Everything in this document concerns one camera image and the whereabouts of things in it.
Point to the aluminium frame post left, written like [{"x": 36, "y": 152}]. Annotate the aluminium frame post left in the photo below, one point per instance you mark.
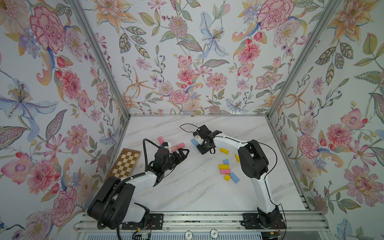
[{"x": 90, "y": 35}]

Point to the aluminium frame post right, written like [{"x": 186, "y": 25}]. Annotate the aluminium frame post right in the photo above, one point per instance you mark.
[{"x": 308, "y": 48}]

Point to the yellow angled block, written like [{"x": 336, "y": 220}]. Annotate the yellow angled block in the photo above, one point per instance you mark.
[{"x": 237, "y": 157}]

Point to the light blue long block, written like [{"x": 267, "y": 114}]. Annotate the light blue long block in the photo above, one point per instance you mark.
[{"x": 195, "y": 142}]

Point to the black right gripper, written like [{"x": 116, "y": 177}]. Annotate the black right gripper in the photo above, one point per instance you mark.
[{"x": 200, "y": 149}]

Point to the small yellow cube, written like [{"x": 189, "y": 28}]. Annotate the small yellow cube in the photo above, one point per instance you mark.
[{"x": 227, "y": 177}]

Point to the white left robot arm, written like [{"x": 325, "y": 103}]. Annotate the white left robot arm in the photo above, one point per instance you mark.
[{"x": 114, "y": 204}]

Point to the yellow upright block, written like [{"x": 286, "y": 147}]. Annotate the yellow upright block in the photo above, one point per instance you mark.
[{"x": 223, "y": 167}]

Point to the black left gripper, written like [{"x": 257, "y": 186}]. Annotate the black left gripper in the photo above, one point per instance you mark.
[{"x": 178, "y": 159}]

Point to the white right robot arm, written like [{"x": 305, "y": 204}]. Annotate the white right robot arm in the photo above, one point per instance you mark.
[{"x": 254, "y": 164}]

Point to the aluminium frame post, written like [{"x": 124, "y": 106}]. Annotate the aluminium frame post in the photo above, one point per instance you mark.
[
  {"x": 308, "y": 48},
  {"x": 90, "y": 35}
]

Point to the yellow rectangular block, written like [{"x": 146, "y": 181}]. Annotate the yellow rectangular block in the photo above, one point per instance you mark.
[{"x": 224, "y": 151}]

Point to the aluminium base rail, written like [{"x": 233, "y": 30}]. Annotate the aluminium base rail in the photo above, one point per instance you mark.
[{"x": 293, "y": 221}]

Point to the wooden chessboard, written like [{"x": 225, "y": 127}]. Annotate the wooden chessboard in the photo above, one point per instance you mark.
[{"x": 125, "y": 164}]

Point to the pink rectangular block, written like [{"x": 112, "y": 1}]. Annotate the pink rectangular block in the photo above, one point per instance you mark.
[{"x": 179, "y": 146}]

